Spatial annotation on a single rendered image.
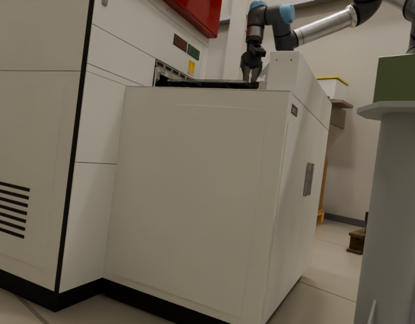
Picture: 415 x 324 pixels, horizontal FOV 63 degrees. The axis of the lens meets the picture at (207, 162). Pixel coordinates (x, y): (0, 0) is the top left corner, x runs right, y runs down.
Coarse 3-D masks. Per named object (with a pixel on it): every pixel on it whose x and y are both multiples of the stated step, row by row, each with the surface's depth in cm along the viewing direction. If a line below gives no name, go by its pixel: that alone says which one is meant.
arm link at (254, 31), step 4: (248, 28) 144; (252, 28) 142; (256, 28) 142; (260, 28) 143; (248, 32) 144; (252, 32) 142; (256, 32) 142; (260, 32) 143; (248, 36) 144; (252, 36) 143; (256, 36) 143; (260, 36) 143
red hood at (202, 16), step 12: (168, 0) 143; (180, 0) 146; (192, 0) 155; (204, 0) 165; (216, 0) 176; (180, 12) 154; (192, 12) 156; (204, 12) 166; (216, 12) 177; (192, 24) 167; (204, 24) 168; (216, 24) 179; (216, 36) 181
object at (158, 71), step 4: (156, 68) 144; (160, 68) 146; (156, 72) 144; (160, 72) 146; (164, 72) 149; (168, 72) 152; (156, 76) 144; (164, 76) 151; (168, 76) 152; (172, 76) 154; (176, 76) 158; (156, 80) 144; (152, 84) 145; (156, 84) 145
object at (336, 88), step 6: (318, 78) 393; (324, 78) 389; (330, 78) 386; (336, 78) 383; (324, 84) 388; (330, 84) 384; (336, 84) 381; (342, 84) 394; (348, 84) 404; (324, 90) 388; (330, 90) 383; (336, 90) 382; (342, 90) 395; (330, 96) 383; (336, 96) 384; (342, 96) 397
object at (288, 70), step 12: (276, 60) 110; (288, 60) 109; (300, 60) 109; (276, 72) 110; (288, 72) 109; (300, 72) 111; (312, 72) 129; (276, 84) 110; (288, 84) 109; (300, 84) 113; (312, 84) 132; (300, 96) 116; (312, 96) 135; (312, 108) 138
